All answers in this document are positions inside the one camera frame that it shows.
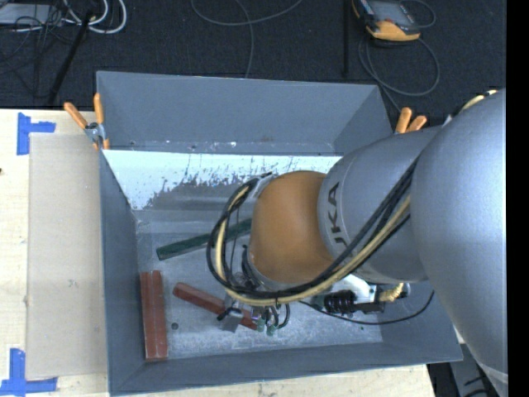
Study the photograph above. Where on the pale grey metal gripper finger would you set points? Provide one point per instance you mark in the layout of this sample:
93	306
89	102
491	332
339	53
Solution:
232	320

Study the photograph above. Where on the red-brown flat block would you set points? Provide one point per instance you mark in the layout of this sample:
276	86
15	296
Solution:
154	317
198	298

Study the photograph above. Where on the dark green flat block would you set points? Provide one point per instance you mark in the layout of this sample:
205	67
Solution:
186	246

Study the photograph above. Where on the pale brown flat board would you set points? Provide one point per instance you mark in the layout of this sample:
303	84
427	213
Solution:
62	254

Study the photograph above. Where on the grey metal bin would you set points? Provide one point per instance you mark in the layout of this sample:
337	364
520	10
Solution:
215	110

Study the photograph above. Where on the black cylinder on white bracket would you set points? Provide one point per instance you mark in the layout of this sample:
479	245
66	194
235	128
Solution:
339	302

